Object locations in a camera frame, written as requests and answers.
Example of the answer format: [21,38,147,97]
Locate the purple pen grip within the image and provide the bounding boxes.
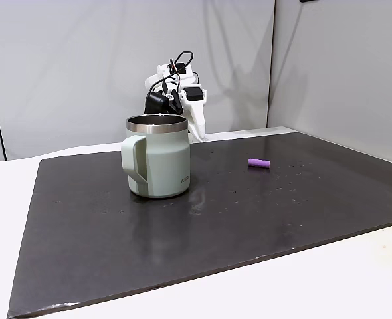
[247,158,271,169]

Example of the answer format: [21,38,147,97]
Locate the black rubber mat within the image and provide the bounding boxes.
[6,132,392,319]

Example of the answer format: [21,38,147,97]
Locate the black oval camera box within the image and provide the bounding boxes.
[147,92,172,114]

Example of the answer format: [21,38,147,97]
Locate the sage green steel-rimmed mug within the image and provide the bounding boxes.
[120,114,191,199]

